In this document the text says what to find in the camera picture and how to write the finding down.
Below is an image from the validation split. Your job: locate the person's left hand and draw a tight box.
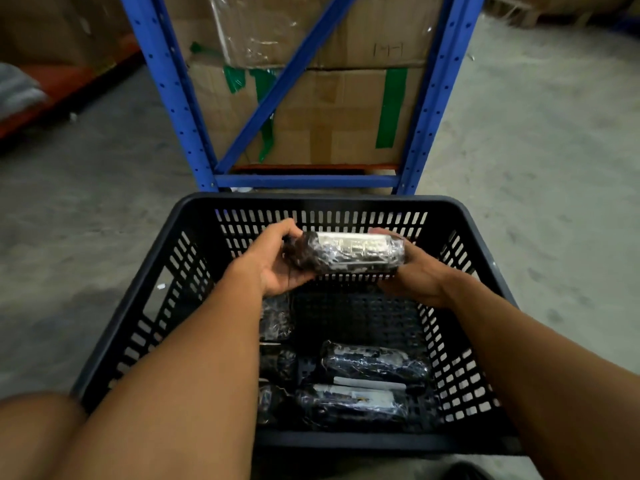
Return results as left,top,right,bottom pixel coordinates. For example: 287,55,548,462
231,219,317,298

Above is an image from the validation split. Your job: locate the person's left forearm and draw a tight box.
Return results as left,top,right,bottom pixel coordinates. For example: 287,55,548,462
54,265,267,480

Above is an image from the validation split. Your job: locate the black plastic-wrapped package silver label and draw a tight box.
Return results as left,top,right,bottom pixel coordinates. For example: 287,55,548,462
282,231,406,276

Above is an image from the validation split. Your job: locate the wooden pallet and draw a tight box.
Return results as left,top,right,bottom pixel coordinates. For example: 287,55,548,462
484,0,640,30

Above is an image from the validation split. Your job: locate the grey woven sack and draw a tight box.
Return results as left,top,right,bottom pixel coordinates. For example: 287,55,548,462
0,62,50,123

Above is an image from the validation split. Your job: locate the large brown cardboard box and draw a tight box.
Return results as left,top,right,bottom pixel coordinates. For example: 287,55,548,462
0,0,132,66

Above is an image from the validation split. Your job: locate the person's right hand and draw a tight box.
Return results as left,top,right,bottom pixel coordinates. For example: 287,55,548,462
367,227,453,309

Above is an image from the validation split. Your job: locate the orange shelf beam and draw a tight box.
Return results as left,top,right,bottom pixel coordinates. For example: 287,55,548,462
0,34,142,140

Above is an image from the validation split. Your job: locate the cardboard box with green tape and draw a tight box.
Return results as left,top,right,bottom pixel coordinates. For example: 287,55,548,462
186,62,427,168

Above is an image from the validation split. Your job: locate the dark plastic slotted basket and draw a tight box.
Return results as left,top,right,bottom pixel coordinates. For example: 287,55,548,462
71,192,524,456

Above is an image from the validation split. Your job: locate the blue metal shelf rack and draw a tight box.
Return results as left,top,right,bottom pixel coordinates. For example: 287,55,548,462
119,0,487,196

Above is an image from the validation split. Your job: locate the person's right forearm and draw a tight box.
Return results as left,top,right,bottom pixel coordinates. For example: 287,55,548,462
439,272,640,480

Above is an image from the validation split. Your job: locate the cardboard box with clear wrap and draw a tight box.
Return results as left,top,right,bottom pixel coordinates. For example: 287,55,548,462
162,0,446,71

